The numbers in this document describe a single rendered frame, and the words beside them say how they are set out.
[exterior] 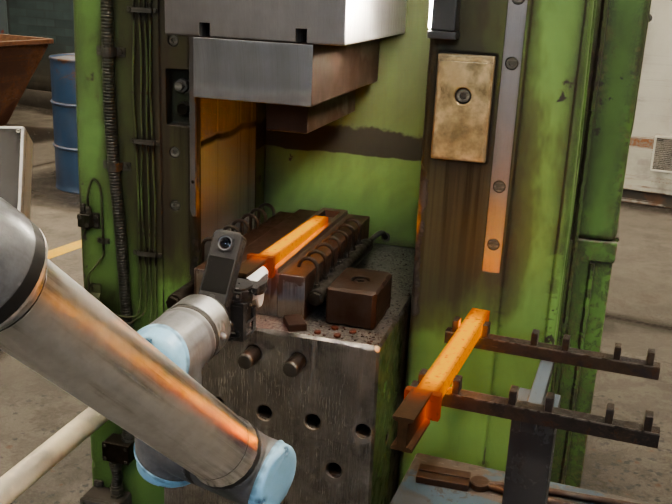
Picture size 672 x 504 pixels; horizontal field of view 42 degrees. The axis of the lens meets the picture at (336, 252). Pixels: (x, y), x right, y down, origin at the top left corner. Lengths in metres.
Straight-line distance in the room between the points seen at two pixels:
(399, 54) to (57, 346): 1.18
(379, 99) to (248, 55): 0.50
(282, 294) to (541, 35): 0.59
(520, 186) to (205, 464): 0.73
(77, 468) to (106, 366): 2.03
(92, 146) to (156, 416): 0.89
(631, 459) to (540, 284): 1.65
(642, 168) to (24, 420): 4.72
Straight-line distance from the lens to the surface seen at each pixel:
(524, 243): 1.50
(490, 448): 1.65
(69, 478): 2.82
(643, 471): 3.05
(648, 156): 6.58
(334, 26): 1.35
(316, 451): 1.49
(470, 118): 1.44
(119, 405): 0.89
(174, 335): 1.13
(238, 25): 1.41
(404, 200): 1.86
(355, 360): 1.40
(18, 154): 1.57
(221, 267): 1.28
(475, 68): 1.43
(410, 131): 1.83
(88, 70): 1.70
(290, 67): 1.38
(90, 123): 1.71
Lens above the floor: 1.46
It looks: 17 degrees down
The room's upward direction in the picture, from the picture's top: 3 degrees clockwise
